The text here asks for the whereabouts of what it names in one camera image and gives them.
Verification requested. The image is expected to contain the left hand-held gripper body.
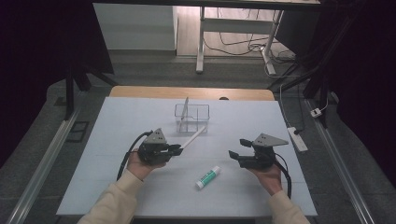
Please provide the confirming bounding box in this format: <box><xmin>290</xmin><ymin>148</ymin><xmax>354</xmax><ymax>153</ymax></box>
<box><xmin>137</xmin><ymin>127</ymin><xmax>176</xmax><ymax>166</ymax></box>

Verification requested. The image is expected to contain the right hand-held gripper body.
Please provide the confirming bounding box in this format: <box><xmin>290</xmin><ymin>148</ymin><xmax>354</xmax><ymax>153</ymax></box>
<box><xmin>237</xmin><ymin>133</ymin><xmax>290</xmax><ymax>171</ymax></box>

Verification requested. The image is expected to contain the white pen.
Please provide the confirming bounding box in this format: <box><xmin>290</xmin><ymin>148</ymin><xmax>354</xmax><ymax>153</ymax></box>
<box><xmin>180</xmin><ymin>125</ymin><xmax>207</xmax><ymax>149</ymax></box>

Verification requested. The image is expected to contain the clear plastic pen holder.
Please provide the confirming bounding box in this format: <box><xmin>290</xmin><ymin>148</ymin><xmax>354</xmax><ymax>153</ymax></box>
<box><xmin>174</xmin><ymin>103</ymin><xmax>211</xmax><ymax>134</ymax></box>

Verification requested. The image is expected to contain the green and white glue stick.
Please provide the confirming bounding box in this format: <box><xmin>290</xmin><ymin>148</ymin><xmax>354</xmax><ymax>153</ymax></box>
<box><xmin>195</xmin><ymin>165</ymin><xmax>221</xmax><ymax>190</ymax></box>

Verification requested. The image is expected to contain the person's left hand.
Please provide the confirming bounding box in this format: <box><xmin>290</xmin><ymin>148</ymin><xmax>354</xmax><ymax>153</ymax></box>
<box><xmin>126</xmin><ymin>148</ymin><xmax>166</xmax><ymax>182</ymax></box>

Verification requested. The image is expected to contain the person's right hand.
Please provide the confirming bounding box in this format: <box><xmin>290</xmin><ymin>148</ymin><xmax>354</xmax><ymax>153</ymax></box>
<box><xmin>248</xmin><ymin>163</ymin><xmax>284</xmax><ymax>197</ymax></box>

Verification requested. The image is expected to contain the white power strip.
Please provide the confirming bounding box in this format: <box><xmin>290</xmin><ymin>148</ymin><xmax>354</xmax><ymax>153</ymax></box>
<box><xmin>287</xmin><ymin>126</ymin><xmax>309</xmax><ymax>153</ymax></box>

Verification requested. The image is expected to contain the white table mat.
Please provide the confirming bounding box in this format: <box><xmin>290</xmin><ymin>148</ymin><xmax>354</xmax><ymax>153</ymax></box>
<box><xmin>56</xmin><ymin>96</ymin><xmax>318</xmax><ymax>217</ymax></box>

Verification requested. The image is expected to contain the black metal stand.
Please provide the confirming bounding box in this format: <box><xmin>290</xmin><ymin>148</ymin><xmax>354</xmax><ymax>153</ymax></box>
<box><xmin>64</xmin><ymin>62</ymin><xmax>120</xmax><ymax>121</ymax></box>
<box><xmin>267</xmin><ymin>15</ymin><xmax>359</xmax><ymax>129</ymax></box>

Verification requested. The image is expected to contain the white-legged desk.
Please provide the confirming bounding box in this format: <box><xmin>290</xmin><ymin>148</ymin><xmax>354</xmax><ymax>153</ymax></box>
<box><xmin>92</xmin><ymin>0</ymin><xmax>321</xmax><ymax>76</ymax></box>

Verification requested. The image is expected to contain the dark cabinet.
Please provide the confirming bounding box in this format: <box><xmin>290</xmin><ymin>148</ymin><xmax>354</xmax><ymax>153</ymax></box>
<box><xmin>275</xmin><ymin>8</ymin><xmax>321</xmax><ymax>59</ymax></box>

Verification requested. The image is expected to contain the white cabinet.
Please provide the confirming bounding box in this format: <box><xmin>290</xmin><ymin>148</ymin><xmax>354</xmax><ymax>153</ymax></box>
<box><xmin>92</xmin><ymin>3</ymin><xmax>178</xmax><ymax>51</ymax></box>

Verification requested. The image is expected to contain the dark curtain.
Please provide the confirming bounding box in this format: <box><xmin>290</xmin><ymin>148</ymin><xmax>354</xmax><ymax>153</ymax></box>
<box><xmin>320</xmin><ymin>0</ymin><xmax>396</xmax><ymax>194</ymax></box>
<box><xmin>0</xmin><ymin>0</ymin><xmax>115</xmax><ymax>169</ymax></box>

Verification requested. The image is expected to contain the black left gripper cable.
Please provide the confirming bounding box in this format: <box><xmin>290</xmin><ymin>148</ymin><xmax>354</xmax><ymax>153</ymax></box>
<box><xmin>116</xmin><ymin>130</ymin><xmax>154</xmax><ymax>182</ymax></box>

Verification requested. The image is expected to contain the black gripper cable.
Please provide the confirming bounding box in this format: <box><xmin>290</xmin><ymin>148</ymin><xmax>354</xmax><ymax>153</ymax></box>
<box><xmin>274</xmin><ymin>152</ymin><xmax>293</xmax><ymax>200</ymax></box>
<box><xmin>116</xmin><ymin>130</ymin><xmax>154</xmax><ymax>182</ymax></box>

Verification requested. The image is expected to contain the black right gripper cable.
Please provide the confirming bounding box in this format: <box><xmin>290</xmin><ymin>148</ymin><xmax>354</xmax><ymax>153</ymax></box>
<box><xmin>274</xmin><ymin>152</ymin><xmax>293</xmax><ymax>200</ymax></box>

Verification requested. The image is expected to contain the white power strip cable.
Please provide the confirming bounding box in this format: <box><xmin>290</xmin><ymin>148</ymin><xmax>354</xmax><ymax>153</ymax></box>
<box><xmin>278</xmin><ymin>83</ymin><xmax>293</xmax><ymax>129</ymax></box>

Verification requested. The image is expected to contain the white adapter with cable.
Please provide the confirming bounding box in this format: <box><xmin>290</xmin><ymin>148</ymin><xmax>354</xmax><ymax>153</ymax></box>
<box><xmin>310</xmin><ymin>98</ymin><xmax>330</xmax><ymax>119</ymax></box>

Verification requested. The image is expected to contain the black floor frame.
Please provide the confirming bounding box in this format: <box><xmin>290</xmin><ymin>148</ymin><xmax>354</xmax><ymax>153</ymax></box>
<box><xmin>65</xmin><ymin>120</ymin><xmax>91</xmax><ymax>144</ymax></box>

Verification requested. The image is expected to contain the aluminium floor rail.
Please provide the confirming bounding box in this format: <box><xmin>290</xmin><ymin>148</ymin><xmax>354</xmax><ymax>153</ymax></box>
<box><xmin>6</xmin><ymin>105</ymin><xmax>82</xmax><ymax>224</ymax></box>
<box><xmin>304</xmin><ymin>99</ymin><xmax>376</xmax><ymax>224</ymax></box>

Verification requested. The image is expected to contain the tangle of floor cables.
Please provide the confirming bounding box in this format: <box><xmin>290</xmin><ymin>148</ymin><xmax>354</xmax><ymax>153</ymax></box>
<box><xmin>204</xmin><ymin>7</ymin><xmax>297</xmax><ymax>62</ymax></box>

